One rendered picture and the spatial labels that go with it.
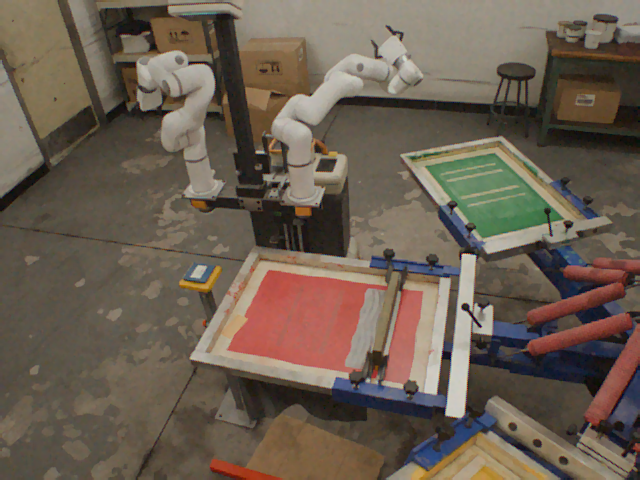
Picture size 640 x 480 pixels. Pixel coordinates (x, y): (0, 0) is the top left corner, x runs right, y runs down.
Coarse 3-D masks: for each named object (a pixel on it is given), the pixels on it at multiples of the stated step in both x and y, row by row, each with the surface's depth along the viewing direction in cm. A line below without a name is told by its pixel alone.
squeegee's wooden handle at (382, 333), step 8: (392, 272) 175; (392, 280) 171; (392, 288) 169; (392, 296) 166; (384, 304) 163; (392, 304) 163; (384, 312) 160; (392, 312) 166; (384, 320) 158; (384, 328) 155; (376, 336) 153; (384, 336) 153; (376, 344) 151; (384, 344) 154; (376, 352) 149; (376, 360) 152
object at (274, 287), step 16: (272, 272) 195; (272, 288) 188; (288, 288) 187; (336, 288) 185; (352, 288) 185; (384, 288) 183; (256, 304) 182; (272, 304) 181; (352, 304) 178; (400, 304) 177; (416, 304) 176; (336, 320) 173; (352, 320) 173; (400, 320) 171; (416, 320) 170
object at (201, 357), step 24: (312, 264) 195; (336, 264) 191; (360, 264) 189; (240, 288) 185; (216, 312) 175; (216, 336) 169; (432, 336) 160; (192, 360) 160; (216, 360) 159; (240, 360) 158; (432, 360) 153; (288, 384) 153; (312, 384) 149; (432, 384) 146
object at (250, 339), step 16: (256, 320) 176; (272, 320) 175; (240, 336) 170; (256, 336) 170; (336, 336) 168; (352, 336) 167; (400, 336) 166; (240, 352) 165; (256, 352) 165; (272, 352) 164; (288, 352) 164; (304, 352) 163; (336, 352) 162; (400, 352) 160; (336, 368) 157; (352, 368) 157; (400, 368) 156
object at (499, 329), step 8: (472, 320) 157; (496, 328) 154; (504, 328) 154; (512, 328) 154; (520, 328) 153; (496, 336) 152; (504, 336) 151; (512, 336) 151; (520, 336) 151; (504, 344) 153; (512, 344) 153; (520, 344) 152
